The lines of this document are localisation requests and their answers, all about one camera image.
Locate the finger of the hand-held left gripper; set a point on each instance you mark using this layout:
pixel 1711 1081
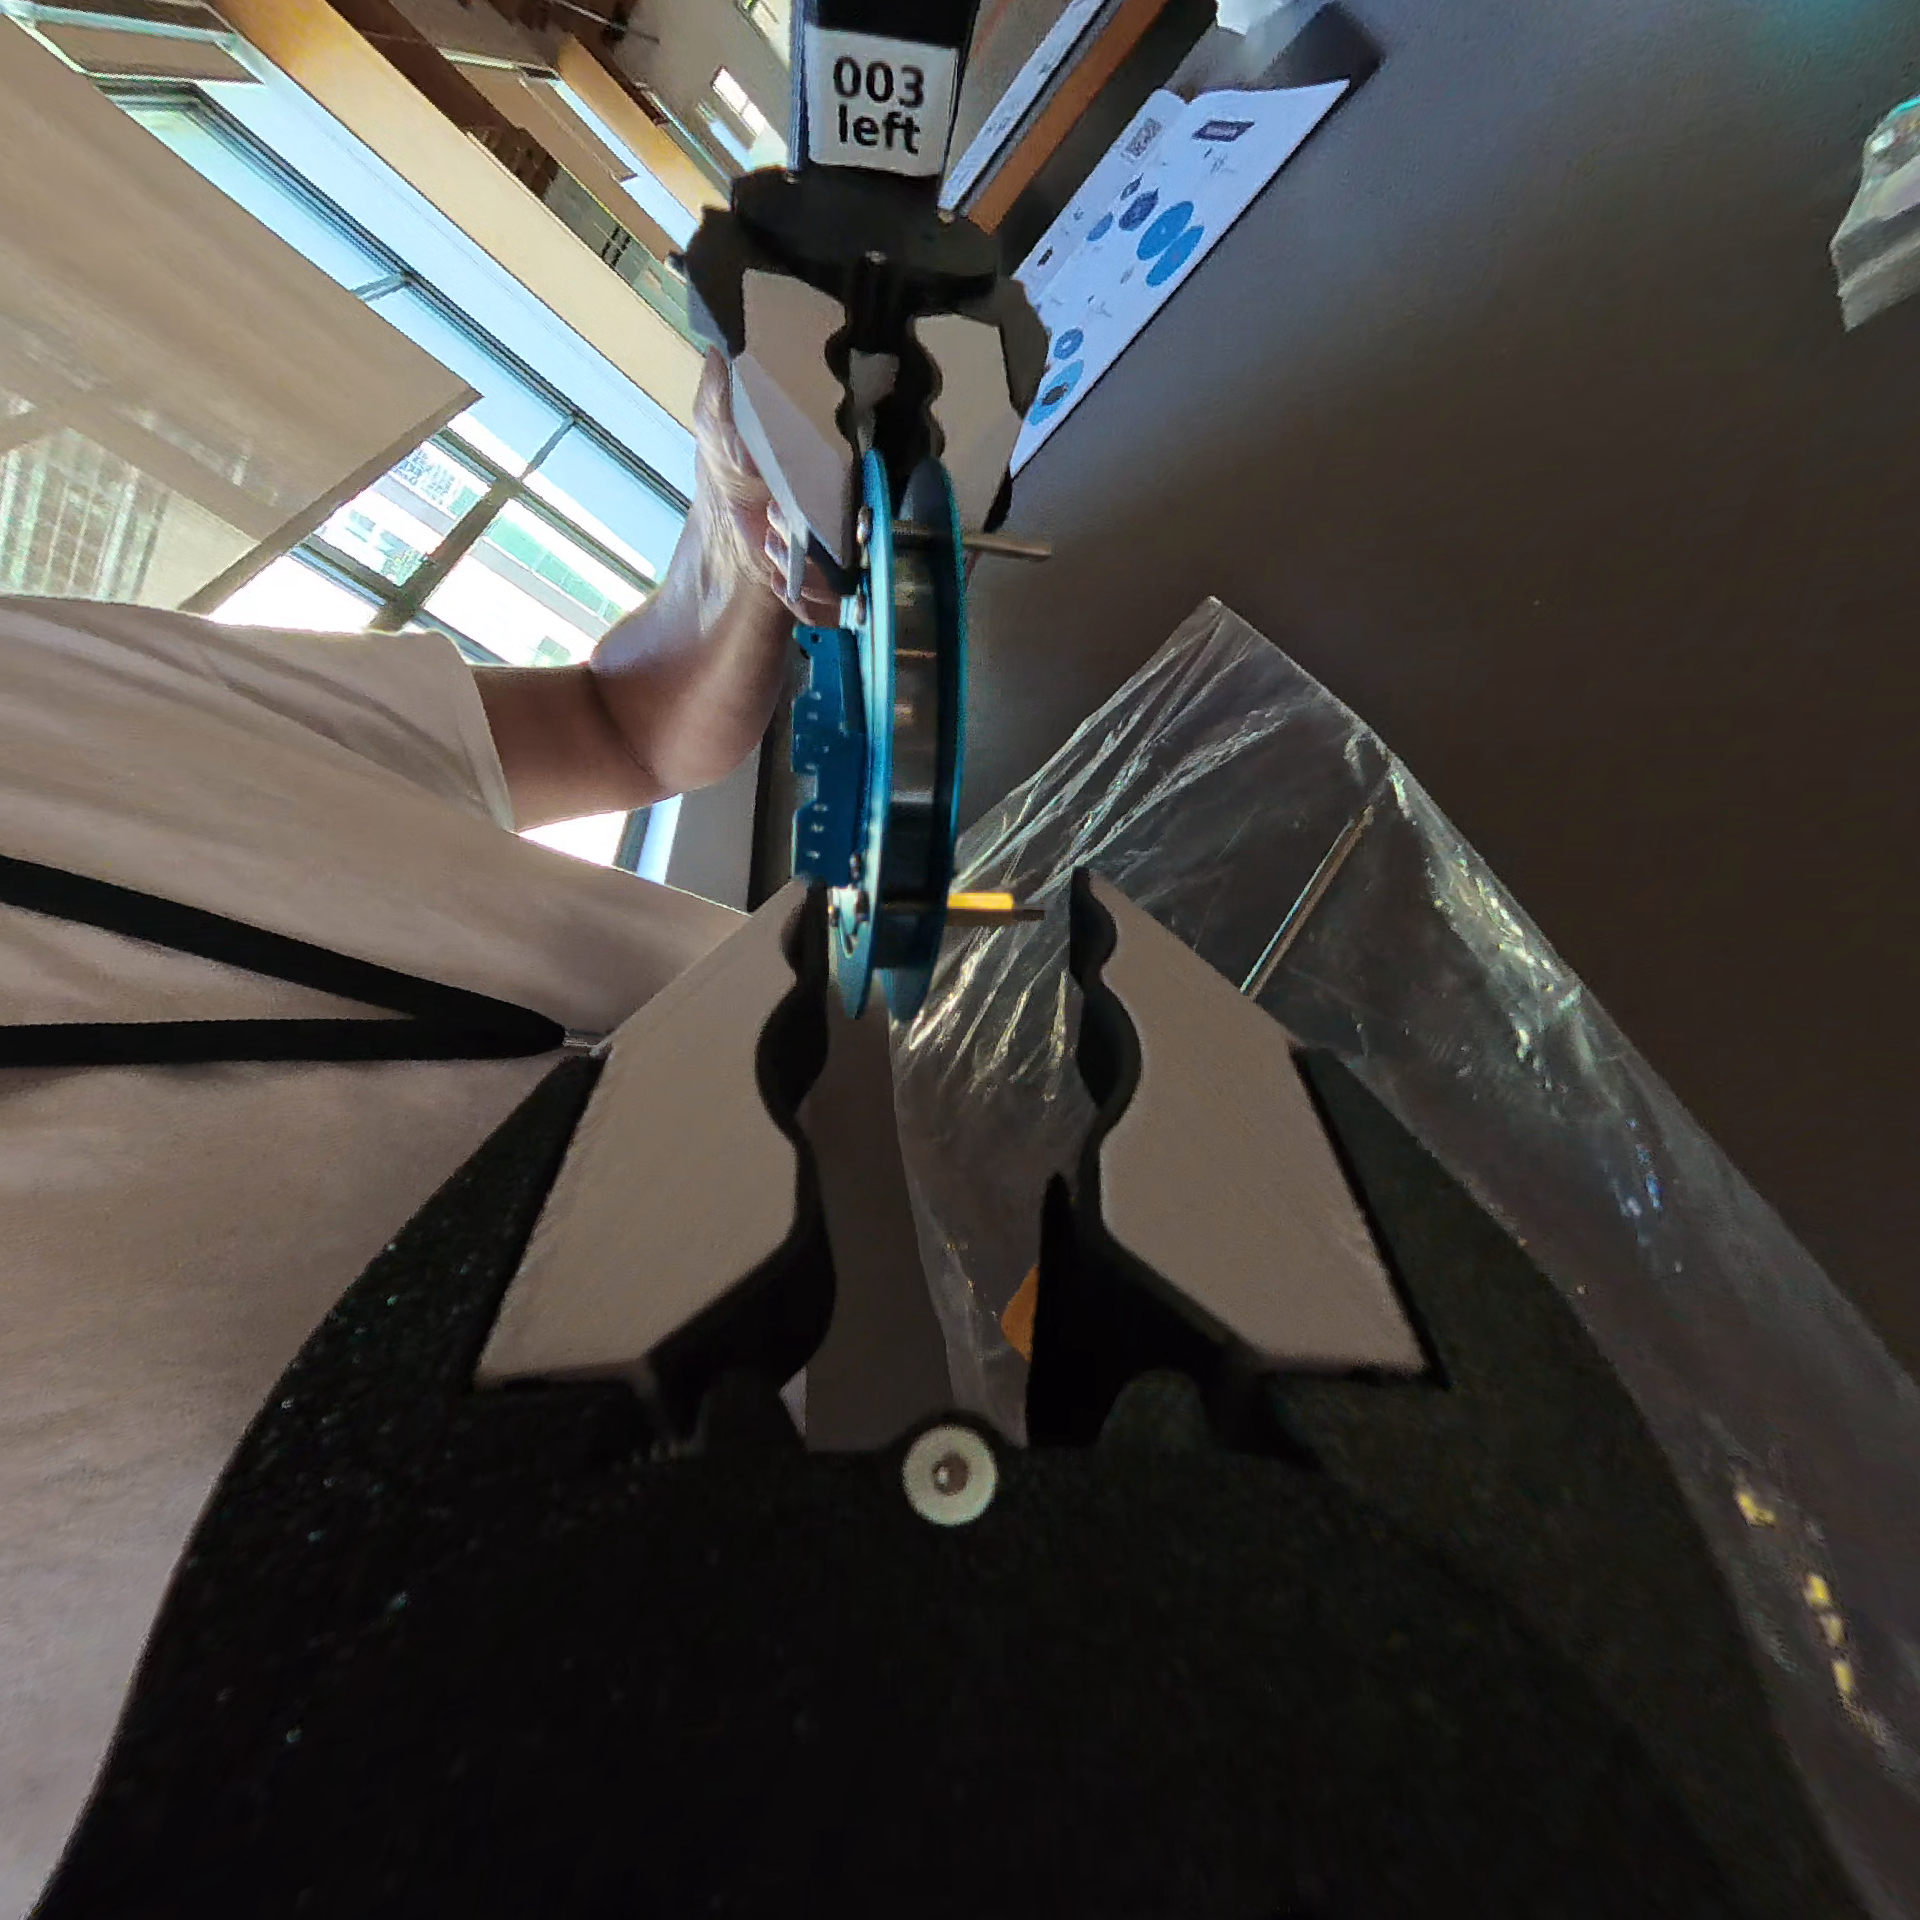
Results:
pixel 984 389
pixel 787 405

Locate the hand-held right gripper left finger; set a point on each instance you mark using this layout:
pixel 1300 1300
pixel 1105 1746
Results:
pixel 660 1201

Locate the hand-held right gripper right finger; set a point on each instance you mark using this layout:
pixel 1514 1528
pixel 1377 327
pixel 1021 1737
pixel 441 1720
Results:
pixel 1243 1201

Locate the blue round metal turntable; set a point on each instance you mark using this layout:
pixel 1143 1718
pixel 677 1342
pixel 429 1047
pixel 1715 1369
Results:
pixel 915 676

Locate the person's left forearm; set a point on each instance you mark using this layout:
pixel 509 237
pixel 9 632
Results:
pixel 599 735

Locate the person's left hand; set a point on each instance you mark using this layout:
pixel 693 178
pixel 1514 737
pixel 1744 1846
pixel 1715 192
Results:
pixel 733 569

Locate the large glass window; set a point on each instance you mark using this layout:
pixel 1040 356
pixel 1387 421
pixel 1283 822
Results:
pixel 599 510

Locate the large clear plastic bag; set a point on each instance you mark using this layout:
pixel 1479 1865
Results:
pixel 1500 1050

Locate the printed instruction sheet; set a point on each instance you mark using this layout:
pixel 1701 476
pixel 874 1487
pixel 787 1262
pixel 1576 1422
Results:
pixel 1243 150

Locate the black flat pad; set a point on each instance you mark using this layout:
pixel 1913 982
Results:
pixel 1336 45

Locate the pile of small screw bags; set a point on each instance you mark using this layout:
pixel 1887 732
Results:
pixel 1881 225

